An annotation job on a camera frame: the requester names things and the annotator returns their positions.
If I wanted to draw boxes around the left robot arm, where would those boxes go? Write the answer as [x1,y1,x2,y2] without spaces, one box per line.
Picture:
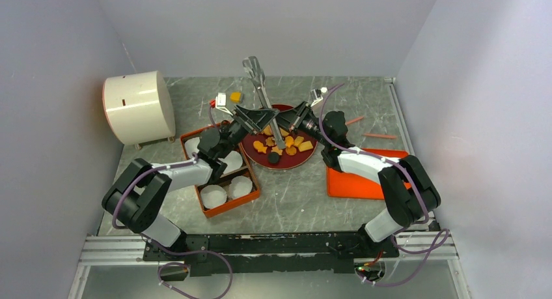
[102,106,279,260]

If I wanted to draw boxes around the orange flat tray lid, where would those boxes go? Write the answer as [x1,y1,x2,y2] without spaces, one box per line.
[326,168,384,201]

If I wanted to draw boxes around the white cylindrical container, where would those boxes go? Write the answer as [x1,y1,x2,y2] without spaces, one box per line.
[102,71,176,149]

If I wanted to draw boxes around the orange fish cookie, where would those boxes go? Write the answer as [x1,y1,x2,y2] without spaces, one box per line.
[253,141,268,154]

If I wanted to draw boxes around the yellow cube block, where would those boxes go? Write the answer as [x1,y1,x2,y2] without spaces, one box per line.
[230,92,244,104]

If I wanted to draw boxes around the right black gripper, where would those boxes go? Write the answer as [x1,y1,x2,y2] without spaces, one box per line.
[272,102,331,147]

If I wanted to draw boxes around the orange chopstick upper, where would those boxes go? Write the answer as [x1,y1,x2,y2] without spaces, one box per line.
[345,116,364,126]

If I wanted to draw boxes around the orange chopstick lower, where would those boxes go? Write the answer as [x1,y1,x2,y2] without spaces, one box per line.
[363,133,397,139]

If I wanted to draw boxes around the metal tongs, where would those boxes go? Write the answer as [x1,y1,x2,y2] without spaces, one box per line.
[242,56,286,150]

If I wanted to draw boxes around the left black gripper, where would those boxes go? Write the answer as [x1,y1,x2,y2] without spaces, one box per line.
[218,104,280,159]

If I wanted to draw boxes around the yellow rectangular cookie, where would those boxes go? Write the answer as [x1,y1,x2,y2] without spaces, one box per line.
[297,141,314,152]

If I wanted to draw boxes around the black round cookie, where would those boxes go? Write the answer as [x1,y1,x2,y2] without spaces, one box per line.
[268,152,281,165]

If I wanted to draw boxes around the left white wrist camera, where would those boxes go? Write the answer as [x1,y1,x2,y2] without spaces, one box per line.
[210,93,232,115]

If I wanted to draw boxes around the orange compartment box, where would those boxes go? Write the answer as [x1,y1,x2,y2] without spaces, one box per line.
[194,143,260,218]

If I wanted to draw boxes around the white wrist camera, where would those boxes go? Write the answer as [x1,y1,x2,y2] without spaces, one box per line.
[210,93,232,115]
[309,87,328,107]

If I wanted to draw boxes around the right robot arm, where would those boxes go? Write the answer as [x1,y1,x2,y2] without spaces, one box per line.
[276,102,441,257]

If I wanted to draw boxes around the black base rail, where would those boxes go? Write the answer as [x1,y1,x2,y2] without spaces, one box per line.
[143,231,399,277]

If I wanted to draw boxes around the white paper cup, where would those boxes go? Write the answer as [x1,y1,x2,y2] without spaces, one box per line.
[220,150,243,175]
[184,137,200,158]
[228,176,253,199]
[200,185,228,210]

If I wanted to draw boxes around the dark red round plate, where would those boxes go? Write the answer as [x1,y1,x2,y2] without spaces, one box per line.
[240,126,318,170]

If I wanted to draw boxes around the orange chopstick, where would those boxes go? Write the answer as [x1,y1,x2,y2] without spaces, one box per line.
[345,116,364,126]
[363,133,397,139]

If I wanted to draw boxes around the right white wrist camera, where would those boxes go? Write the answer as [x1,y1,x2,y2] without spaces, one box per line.
[309,87,328,107]

